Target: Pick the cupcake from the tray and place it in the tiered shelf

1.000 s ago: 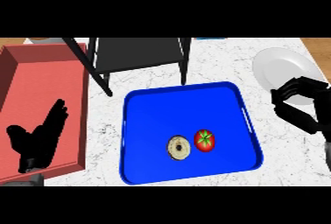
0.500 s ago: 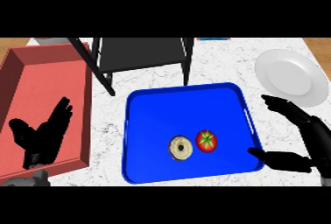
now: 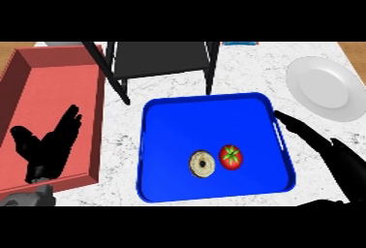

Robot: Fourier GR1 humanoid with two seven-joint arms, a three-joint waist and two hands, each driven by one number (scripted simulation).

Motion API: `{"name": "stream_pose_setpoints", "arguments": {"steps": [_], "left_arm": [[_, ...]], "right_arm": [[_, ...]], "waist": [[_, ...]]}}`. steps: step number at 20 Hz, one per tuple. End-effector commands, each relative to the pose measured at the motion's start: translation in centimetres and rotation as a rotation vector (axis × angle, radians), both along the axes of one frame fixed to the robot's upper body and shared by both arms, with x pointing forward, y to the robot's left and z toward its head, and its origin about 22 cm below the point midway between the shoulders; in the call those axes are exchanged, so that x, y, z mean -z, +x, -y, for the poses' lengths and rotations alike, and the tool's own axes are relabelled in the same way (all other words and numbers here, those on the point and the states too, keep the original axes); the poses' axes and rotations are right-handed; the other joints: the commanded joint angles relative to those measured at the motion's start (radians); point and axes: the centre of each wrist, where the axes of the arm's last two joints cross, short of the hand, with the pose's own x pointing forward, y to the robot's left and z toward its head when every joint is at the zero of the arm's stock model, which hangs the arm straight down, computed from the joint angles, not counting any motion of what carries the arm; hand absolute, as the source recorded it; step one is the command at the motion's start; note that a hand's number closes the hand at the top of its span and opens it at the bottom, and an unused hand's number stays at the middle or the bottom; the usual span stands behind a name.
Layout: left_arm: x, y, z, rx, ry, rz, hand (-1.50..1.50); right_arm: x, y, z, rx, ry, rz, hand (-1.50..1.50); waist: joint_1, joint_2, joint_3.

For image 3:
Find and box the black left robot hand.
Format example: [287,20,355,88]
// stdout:
[10,104,82,185]

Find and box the white round plate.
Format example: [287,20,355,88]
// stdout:
[284,56,366,123]

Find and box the red tomato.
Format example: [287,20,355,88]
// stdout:
[216,143,244,171]

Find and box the beige cupcake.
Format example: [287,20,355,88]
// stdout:
[188,149,216,179]

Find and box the red plastic tray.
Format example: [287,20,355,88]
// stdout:
[0,45,107,197]

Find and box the blue plastic tray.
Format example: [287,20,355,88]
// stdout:
[135,92,297,203]

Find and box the blue flat object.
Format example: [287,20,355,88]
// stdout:
[221,41,259,47]

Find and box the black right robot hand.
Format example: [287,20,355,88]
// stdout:
[272,109,366,207]

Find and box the black tiered shelf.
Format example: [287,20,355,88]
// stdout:
[80,41,221,107]

